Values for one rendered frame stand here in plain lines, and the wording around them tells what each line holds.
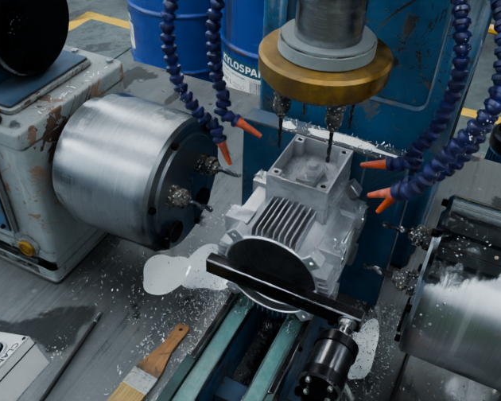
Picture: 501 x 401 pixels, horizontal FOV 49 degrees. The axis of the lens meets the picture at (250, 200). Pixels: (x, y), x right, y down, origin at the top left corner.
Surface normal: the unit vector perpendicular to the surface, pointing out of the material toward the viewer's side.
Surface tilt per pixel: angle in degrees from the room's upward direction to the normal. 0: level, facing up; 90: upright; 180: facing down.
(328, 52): 0
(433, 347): 92
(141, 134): 17
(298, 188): 90
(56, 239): 90
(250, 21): 90
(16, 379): 64
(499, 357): 81
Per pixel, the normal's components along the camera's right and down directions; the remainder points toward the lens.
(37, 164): 0.90, 0.31
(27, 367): 0.82, -0.04
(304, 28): -0.79, 0.39
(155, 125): -0.01, -0.69
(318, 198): -0.44, 0.58
